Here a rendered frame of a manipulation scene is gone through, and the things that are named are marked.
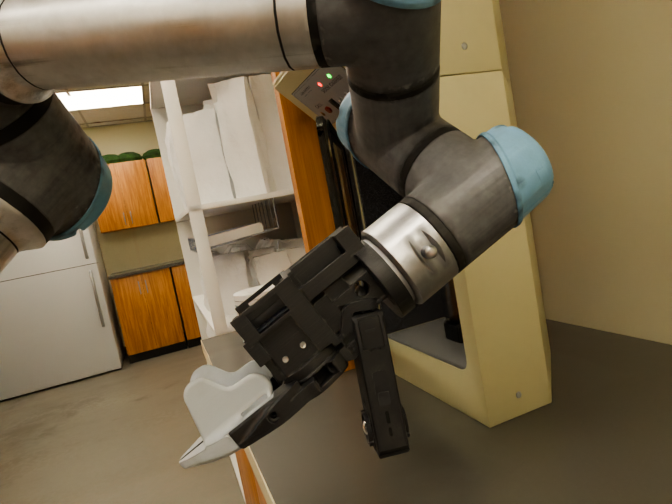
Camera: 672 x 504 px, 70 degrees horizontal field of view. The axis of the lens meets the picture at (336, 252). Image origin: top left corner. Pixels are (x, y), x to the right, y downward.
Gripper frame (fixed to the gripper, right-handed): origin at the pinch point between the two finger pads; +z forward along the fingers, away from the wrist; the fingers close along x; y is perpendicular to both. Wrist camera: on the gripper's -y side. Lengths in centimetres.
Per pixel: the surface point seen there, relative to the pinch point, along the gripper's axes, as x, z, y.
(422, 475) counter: -16.8, -11.3, -23.6
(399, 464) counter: -20.4, -9.8, -22.6
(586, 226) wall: -49, -66, -28
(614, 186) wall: -42, -70, -22
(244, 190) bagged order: -149, -21, 28
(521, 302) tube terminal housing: -23.9, -36.4, -18.7
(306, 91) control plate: -42, -35, 25
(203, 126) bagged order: -154, -24, 58
